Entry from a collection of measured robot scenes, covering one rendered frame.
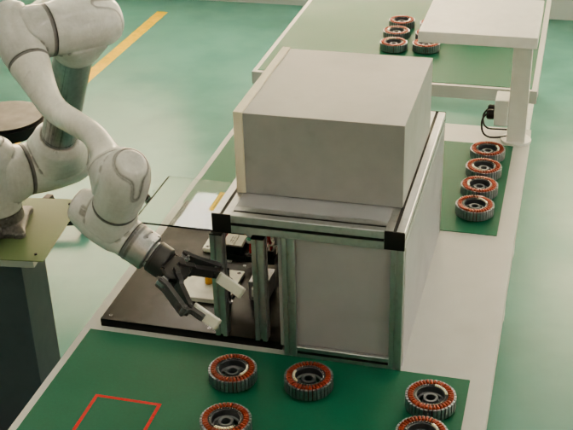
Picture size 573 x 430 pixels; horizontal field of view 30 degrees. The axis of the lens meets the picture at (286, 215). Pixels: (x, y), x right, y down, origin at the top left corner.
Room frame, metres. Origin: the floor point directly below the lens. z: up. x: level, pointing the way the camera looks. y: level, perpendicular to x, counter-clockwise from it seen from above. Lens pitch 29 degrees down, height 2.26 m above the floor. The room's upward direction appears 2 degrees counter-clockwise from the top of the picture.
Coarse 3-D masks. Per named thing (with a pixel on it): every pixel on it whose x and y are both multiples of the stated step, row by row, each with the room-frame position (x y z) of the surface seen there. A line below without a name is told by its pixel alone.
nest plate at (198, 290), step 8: (232, 272) 2.41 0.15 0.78; (240, 272) 2.41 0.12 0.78; (184, 280) 2.38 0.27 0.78; (192, 280) 2.37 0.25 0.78; (200, 280) 2.37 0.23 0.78; (240, 280) 2.38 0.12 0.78; (192, 288) 2.33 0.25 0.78; (200, 288) 2.33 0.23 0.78; (208, 288) 2.33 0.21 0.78; (192, 296) 2.30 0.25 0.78; (200, 296) 2.30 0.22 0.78; (208, 296) 2.29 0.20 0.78; (232, 296) 2.30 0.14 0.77
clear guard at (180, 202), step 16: (160, 192) 2.33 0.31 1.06; (176, 192) 2.33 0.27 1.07; (192, 192) 2.33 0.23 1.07; (208, 192) 2.32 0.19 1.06; (224, 192) 2.32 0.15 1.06; (144, 208) 2.25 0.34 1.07; (160, 208) 2.25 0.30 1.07; (176, 208) 2.24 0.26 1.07; (192, 208) 2.24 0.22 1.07; (208, 208) 2.24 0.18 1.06; (160, 224) 2.17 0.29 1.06; (176, 224) 2.16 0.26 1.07; (192, 224) 2.16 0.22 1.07; (208, 224) 2.16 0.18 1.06
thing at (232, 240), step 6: (228, 234) 2.37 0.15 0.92; (234, 234) 2.37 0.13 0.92; (228, 240) 2.34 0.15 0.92; (234, 240) 2.34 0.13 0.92; (240, 240) 2.33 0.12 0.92; (228, 246) 2.31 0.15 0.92; (234, 246) 2.31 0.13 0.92; (240, 246) 2.30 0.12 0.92; (246, 246) 2.33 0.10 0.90; (276, 246) 2.34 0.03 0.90; (228, 252) 2.31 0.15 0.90; (234, 252) 2.31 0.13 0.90; (240, 252) 2.30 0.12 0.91; (246, 252) 2.31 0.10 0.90; (276, 252) 2.31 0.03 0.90; (228, 258) 2.31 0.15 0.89; (234, 258) 2.30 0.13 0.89; (240, 258) 2.30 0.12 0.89; (246, 258) 2.29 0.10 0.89; (270, 258) 2.28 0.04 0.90; (276, 258) 2.29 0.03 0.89
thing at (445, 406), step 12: (420, 384) 1.90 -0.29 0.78; (432, 384) 1.90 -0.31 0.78; (444, 384) 1.90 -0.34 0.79; (408, 396) 1.86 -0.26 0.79; (420, 396) 1.89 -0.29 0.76; (432, 396) 1.88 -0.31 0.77; (444, 396) 1.87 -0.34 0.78; (408, 408) 1.85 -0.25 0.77; (420, 408) 1.82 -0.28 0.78; (432, 408) 1.82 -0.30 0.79; (444, 408) 1.82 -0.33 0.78; (408, 420) 1.78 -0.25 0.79; (420, 420) 1.78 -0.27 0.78; (432, 420) 1.78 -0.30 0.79
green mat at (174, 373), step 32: (96, 352) 2.11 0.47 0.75; (128, 352) 2.11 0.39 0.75; (160, 352) 2.10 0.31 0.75; (192, 352) 2.10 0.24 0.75; (224, 352) 2.09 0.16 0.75; (256, 352) 2.09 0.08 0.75; (64, 384) 1.99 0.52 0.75; (96, 384) 1.99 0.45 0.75; (128, 384) 1.98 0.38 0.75; (160, 384) 1.98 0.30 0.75; (192, 384) 1.97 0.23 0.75; (256, 384) 1.97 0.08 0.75; (352, 384) 1.96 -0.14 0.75; (384, 384) 1.95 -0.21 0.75; (448, 384) 1.95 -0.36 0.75; (32, 416) 1.88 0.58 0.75; (64, 416) 1.87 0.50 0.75; (96, 416) 1.87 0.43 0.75; (128, 416) 1.87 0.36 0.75; (160, 416) 1.86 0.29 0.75; (192, 416) 1.86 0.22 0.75; (256, 416) 1.85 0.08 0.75; (288, 416) 1.85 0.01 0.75; (320, 416) 1.85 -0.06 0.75; (352, 416) 1.84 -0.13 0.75; (384, 416) 1.84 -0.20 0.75
